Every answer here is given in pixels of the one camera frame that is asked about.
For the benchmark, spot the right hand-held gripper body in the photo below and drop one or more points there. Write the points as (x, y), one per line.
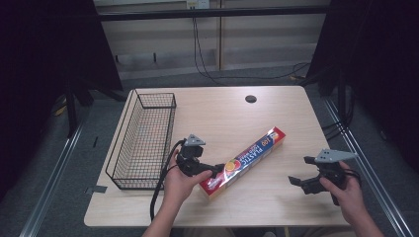
(332, 168)

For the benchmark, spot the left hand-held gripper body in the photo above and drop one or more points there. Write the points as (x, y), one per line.
(190, 163)

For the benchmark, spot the plastic wrap box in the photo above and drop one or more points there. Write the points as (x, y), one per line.
(250, 158)

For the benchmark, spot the person's left hand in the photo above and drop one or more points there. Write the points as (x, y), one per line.
(178, 186)

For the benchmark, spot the person's right hand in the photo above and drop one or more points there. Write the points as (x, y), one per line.
(349, 200)

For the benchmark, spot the grey tape piece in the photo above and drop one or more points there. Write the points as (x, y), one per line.
(96, 189)

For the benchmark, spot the dark curtain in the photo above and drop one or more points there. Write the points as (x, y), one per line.
(378, 65)
(49, 49)

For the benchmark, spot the black metal stand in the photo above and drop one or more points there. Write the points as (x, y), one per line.
(70, 112)

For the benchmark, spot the metal floor rail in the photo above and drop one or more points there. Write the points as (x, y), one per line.
(52, 177)
(369, 168)

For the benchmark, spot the black horizontal rail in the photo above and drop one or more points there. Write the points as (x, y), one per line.
(210, 13)

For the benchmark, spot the white wall outlet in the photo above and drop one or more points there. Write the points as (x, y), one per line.
(198, 4)

